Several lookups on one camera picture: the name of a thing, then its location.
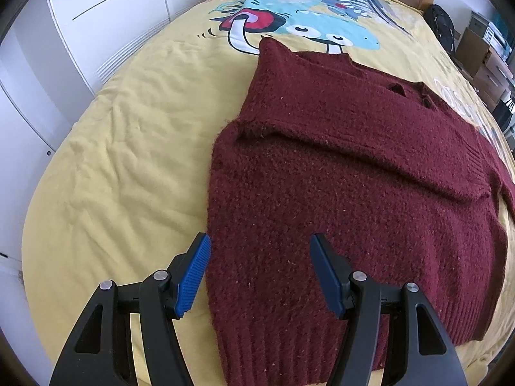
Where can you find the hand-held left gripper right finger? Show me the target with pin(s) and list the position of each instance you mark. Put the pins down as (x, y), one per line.
(326, 273)

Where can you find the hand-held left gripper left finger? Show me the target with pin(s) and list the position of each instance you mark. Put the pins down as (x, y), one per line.
(193, 273)

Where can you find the maroon knitted sweater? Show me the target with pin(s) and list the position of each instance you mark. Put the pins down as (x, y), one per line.
(342, 193)

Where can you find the yellow printed blanket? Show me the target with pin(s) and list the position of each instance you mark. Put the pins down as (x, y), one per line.
(132, 136)

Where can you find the wooden chest of drawers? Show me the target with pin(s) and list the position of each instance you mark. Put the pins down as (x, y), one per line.
(493, 76)

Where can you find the brown cardboard box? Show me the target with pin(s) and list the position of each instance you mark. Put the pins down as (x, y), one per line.
(472, 50)

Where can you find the black backpack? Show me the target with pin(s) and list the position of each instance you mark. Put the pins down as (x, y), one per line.
(441, 28)

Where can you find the white wardrobe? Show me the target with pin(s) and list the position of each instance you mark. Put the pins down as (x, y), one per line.
(80, 20)

